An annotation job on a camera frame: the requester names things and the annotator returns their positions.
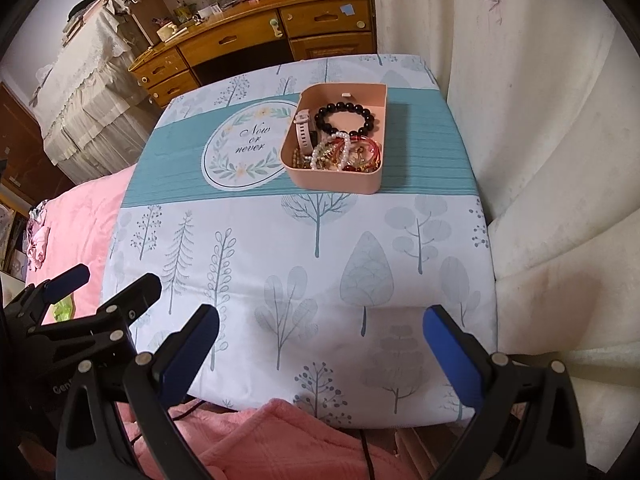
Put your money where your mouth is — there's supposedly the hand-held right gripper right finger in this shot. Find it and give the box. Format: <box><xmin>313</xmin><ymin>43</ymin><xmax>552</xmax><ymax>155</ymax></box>
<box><xmin>422</xmin><ymin>304</ymin><xmax>587</xmax><ymax>480</ymax></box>

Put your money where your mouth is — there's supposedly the red woven bracelet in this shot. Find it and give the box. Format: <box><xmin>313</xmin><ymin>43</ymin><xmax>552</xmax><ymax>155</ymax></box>
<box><xmin>330</xmin><ymin>132</ymin><xmax>384</xmax><ymax>174</ymax></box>

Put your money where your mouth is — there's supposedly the pink bed sheet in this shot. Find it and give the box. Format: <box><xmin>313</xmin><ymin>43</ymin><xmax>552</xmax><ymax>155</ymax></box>
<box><xmin>25</xmin><ymin>165</ymin><xmax>143</xmax><ymax>323</ymax></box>

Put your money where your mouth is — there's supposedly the black bag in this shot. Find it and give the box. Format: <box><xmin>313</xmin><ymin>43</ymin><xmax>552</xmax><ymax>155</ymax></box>
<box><xmin>67</xmin><ymin>0</ymin><xmax>103</xmax><ymax>23</ymax></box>

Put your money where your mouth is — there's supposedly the floral pink cloth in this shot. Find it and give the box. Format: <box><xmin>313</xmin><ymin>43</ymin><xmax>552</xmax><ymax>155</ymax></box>
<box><xmin>27</xmin><ymin>200</ymin><xmax>52</xmax><ymax>268</ymax></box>

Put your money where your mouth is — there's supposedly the brown wooden cabinet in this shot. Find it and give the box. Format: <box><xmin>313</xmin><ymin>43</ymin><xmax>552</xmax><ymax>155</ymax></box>
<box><xmin>0</xmin><ymin>82</ymin><xmax>76</xmax><ymax>198</ymax></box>

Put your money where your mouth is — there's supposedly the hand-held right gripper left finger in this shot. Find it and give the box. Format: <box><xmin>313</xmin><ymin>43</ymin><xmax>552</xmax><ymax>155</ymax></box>
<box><xmin>56</xmin><ymin>304</ymin><xmax>221</xmax><ymax>480</ymax></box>

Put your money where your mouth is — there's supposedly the pearl bracelet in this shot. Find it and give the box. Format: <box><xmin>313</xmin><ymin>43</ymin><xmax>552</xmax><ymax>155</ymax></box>
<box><xmin>327</xmin><ymin>131</ymin><xmax>355</xmax><ymax>171</ymax></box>
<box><xmin>309</xmin><ymin>142</ymin><xmax>331</xmax><ymax>171</ymax></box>

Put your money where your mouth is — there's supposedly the tree print tablecloth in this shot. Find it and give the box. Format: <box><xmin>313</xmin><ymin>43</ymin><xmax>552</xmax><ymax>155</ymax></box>
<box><xmin>100</xmin><ymin>54</ymin><xmax>498</xmax><ymax>428</ymax></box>

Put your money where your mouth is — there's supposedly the white floral curtain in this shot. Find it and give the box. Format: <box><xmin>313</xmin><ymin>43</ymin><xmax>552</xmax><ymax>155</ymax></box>
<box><xmin>362</xmin><ymin>0</ymin><xmax>640</xmax><ymax>466</ymax></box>

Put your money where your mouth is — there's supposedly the pink fleece blanket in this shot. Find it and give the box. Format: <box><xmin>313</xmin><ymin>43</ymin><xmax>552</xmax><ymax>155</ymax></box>
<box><xmin>112</xmin><ymin>397</ymin><xmax>418</xmax><ymax>480</ymax></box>

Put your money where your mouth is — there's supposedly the wooden desk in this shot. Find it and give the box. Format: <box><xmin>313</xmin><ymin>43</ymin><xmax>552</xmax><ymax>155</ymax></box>
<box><xmin>100</xmin><ymin>0</ymin><xmax>377</xmax><ymax>108</ymax></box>

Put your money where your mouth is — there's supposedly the pink storage box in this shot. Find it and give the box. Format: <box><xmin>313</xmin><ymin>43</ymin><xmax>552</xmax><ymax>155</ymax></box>
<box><xmin>279</xmin><ymin>82</ymin><xmax>390</xmax><ymax>196</ymax></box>

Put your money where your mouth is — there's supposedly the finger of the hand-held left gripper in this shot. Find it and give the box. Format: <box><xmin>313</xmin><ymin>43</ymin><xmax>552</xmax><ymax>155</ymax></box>
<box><xmin>19</xmin><ymin>264</ymin><xmax>92</xmax><ymax>311</ymax></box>
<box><xmin>97</xmin><ymin>272</ymin><xmax>163</xmax><ymax>334</ymax></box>

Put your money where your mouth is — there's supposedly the gold chain jewelry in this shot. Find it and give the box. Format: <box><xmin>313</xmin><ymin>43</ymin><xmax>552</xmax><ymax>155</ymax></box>
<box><xmin>291</xmin><ymin>141</ymin><xmax>346</xmax><ymax>171</ymax></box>

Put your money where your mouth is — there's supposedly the black bead bracelet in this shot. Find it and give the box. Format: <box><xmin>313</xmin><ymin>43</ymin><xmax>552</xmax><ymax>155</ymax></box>
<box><xmin>314</xmin><ymin>101</ymin><xmax>377</xmax><ymax>136</ymax></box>

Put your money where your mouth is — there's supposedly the cream lace cover cloth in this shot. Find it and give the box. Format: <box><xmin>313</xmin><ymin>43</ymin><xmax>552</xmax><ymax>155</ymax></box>
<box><xmin>32</xmin><ymin>7</ymin><xmax>161</xmax><ymax>186</ymax></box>

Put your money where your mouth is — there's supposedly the black cable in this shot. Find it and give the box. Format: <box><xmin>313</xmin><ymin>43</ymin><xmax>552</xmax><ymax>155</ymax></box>
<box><xmin>360</xmin><ymin>427</ymin><xmax>377</xmax><ymax>480</ymax></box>

